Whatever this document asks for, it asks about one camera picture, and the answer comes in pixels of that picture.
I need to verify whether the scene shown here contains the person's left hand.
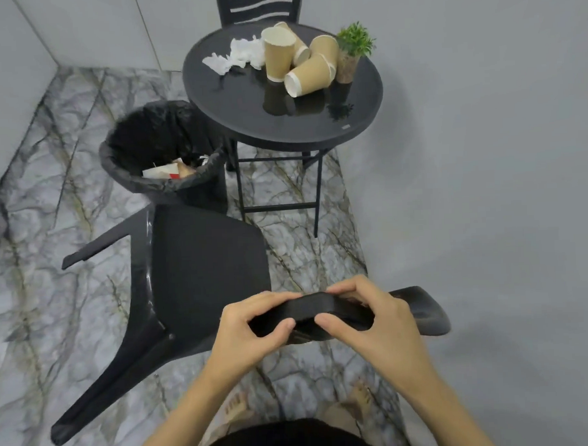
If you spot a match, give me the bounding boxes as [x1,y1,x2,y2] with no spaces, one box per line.
[207,289,306,381]

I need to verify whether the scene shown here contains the person's right hand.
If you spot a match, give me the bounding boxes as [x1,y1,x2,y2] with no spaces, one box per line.
[312,272,439,396]

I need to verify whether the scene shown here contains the black plastic chair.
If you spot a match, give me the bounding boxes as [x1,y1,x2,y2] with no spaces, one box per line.
[40,192,456,446]

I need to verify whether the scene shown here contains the person's right forearm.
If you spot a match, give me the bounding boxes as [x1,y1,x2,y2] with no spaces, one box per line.
[403,365,497,446]

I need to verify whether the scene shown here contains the person's left forearm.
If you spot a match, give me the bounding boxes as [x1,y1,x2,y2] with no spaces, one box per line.
[122,360,236,446]

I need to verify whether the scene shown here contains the person's right foot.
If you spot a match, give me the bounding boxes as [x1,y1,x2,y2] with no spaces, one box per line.
[349,380,382,415]

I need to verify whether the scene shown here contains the person's foot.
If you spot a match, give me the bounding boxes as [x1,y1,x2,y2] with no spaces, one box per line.
[349,380,382,415]
[223,392,251,425]

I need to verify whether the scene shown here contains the person's left foot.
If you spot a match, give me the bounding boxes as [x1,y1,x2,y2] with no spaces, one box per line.
[223,392,251,425]

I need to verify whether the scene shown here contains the person's black shirt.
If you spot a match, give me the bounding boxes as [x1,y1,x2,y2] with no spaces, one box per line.
[190,415,383,446]

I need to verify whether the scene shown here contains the black trash bin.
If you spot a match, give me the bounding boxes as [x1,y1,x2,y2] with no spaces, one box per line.
[165,158,231,217]

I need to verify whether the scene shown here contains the crumpled trash scraps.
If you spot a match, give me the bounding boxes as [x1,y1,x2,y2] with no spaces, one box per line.
[177,153,211,178]

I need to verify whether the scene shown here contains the white and red carton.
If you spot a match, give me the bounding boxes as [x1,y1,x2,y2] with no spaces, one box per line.
[142,159,187,182]

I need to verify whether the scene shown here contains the black round folding table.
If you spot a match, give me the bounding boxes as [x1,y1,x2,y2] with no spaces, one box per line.
[180,16,390,244]

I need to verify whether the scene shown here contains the black bin liner bag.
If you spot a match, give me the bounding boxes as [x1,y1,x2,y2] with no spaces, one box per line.
[97,98,230,196]

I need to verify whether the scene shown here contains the crumpled white tissue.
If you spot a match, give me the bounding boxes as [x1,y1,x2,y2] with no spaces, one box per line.
[226,35,268,72]
[201,52,234,77]

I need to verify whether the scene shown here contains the upright brown paper cup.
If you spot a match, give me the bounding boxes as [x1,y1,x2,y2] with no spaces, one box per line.
[260,26,299,84]

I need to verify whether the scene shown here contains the small green potted plant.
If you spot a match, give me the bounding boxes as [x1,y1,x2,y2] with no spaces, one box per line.
[333,21,379,85]

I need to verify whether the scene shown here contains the black slatted-back chair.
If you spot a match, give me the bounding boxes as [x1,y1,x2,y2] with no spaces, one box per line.
[214,0,306,29]

